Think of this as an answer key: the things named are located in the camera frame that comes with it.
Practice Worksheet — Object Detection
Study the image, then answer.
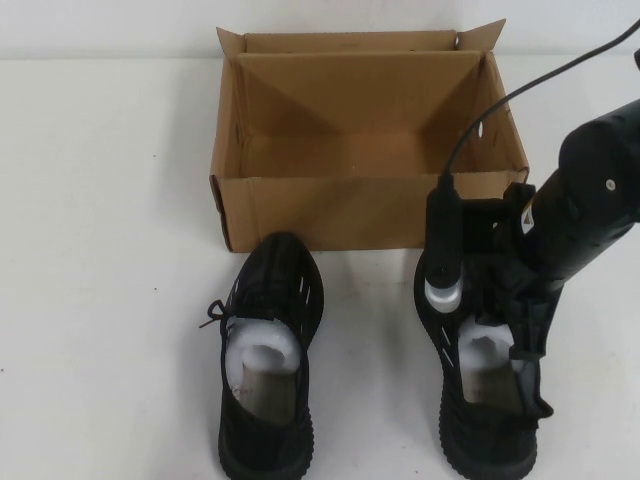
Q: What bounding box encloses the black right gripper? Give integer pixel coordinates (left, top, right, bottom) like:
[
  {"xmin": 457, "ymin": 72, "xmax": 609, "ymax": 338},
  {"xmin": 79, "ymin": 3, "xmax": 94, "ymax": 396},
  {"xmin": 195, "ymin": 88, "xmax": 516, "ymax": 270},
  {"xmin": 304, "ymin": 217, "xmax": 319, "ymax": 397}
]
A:
[{"xmin": 492, "ymin": 183, "xmax": 571, "ymax": 362}]

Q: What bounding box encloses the brown cardboard shoe box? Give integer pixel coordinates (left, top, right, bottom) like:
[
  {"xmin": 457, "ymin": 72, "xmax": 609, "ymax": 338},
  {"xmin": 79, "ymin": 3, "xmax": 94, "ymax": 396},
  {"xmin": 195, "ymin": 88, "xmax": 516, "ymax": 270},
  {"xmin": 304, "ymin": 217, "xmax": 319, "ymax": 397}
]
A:
[{"xmin": 209, "ymin": 18, "xmax": 532, "ymax": 254}]

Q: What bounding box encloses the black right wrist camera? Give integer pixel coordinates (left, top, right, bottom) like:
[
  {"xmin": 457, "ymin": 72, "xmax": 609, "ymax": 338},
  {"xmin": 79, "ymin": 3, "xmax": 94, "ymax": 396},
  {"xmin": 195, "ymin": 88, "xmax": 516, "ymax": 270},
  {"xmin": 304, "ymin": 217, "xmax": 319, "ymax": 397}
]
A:
[{"xmin": 423, "ymin": 173, "xmax": 467, "ymax": 315}]

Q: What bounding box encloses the black knit sneaker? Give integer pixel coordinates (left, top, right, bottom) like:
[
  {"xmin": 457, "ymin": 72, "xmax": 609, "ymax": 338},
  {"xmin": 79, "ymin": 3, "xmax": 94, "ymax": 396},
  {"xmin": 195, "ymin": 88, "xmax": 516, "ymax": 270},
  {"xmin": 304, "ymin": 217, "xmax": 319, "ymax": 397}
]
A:
[
  {"xmin": 414, "ymin": 239, "xmax": 556, "ymax": 480},
  {"xmin": 196, "ymin": 230, "xmax": 326, "ymax": 480}
]

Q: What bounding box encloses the black camera cable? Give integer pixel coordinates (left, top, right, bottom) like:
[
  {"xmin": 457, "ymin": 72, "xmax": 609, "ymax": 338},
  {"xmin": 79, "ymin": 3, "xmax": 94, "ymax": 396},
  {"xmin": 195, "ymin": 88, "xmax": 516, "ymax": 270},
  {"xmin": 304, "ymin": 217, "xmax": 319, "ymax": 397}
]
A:
[{"xmin": 439, "ymin": 17, "xmax": 640, "ymax": 184}]

